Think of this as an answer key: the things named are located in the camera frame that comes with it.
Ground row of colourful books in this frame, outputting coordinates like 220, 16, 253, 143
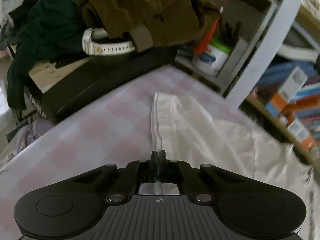
255, 62, 320, 150

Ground white tub green lid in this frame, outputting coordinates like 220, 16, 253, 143
192, 37, 232, 77

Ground white wristwatch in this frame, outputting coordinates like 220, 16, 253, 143
82, 27, 137, 56

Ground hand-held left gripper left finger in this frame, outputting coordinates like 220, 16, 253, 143
70, 151, 158, 204

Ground black box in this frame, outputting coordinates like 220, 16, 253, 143
24, 45, 178, 125

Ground cream white garment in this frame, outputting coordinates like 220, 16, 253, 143
139, 92, 320, 240

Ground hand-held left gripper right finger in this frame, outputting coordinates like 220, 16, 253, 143
159, 150, 250, 204

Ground orange tassel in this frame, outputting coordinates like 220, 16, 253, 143
195, 7, 223, 55

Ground brown cloth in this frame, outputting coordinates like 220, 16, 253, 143
81, 0, 223, 53

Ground pale purple cloth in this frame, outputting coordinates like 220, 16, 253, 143
6, 119, 54, 155

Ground cardboard box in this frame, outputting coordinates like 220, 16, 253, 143
28, 56, 92, 93

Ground tall orange white box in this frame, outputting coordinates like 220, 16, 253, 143
265, 66, 308, 118

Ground dark green cloth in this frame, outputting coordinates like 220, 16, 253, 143
6, 0, 87, 110

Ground orange white flat box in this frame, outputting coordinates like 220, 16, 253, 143
285, 119, 317, 150

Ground white shelf unit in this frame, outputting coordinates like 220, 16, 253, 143
175, 0, 278, 95

